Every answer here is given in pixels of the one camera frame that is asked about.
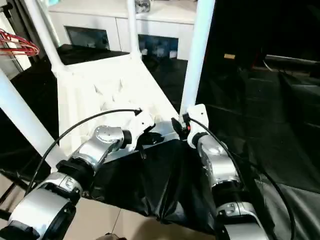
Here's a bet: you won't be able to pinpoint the white plastic table leg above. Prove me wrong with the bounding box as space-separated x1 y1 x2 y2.
179 0 216 118
0 68 62 173
26 0 67 73
126 0 143 61

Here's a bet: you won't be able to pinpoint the white plastic table top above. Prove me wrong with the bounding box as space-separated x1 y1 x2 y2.
49 53 183 173

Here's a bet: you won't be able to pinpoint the black mat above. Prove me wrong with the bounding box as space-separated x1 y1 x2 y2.
0 43 320 235

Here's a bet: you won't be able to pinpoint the clear bag of dark parts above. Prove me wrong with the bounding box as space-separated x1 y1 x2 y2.
134 0 152 13

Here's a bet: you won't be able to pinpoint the long dark bar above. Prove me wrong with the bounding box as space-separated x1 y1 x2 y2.
264 54 320 66

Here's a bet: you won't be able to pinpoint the white cabinet with glass doors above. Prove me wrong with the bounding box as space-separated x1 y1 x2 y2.
47 0 201 61

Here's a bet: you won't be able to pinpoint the grey curtain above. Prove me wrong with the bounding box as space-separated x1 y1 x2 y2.
11 0 61 60

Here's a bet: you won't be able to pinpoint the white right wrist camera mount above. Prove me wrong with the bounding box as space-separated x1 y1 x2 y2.
183 103 210 150

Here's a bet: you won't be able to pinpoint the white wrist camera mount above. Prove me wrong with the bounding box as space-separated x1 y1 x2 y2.
183 103 210 150
124 109 157 152

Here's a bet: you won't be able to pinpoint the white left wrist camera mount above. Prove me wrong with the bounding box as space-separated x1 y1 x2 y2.
124 109 157 152

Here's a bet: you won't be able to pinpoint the red wire clothes hangers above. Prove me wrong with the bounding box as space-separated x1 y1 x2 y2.
0 28 41 57

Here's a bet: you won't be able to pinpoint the black folding stand frame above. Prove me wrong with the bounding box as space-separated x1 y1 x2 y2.
0 168 31 221

